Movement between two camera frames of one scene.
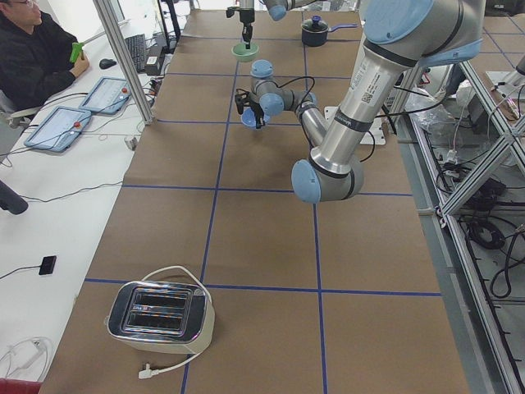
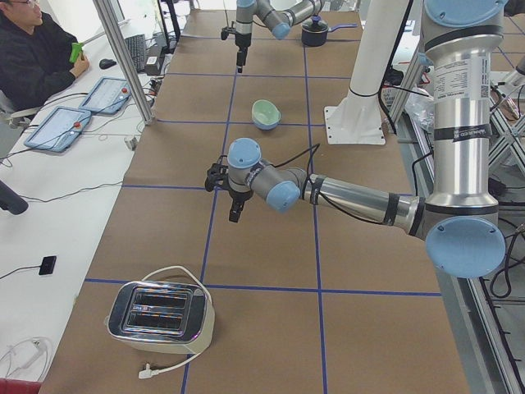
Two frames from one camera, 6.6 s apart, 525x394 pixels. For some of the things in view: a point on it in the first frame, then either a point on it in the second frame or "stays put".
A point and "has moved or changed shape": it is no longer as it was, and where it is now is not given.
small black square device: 47,265 stays put
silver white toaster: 162,317 stays put
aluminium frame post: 127,60 stays put
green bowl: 244,54 has moved or changed shape
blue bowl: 248,117 to 262,126
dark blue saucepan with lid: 315,31 stays put
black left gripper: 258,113 to 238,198
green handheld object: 75,51 stays put
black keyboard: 136,44 stays put
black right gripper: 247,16 to 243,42
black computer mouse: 106,63 stays put
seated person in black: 34,55 stays put
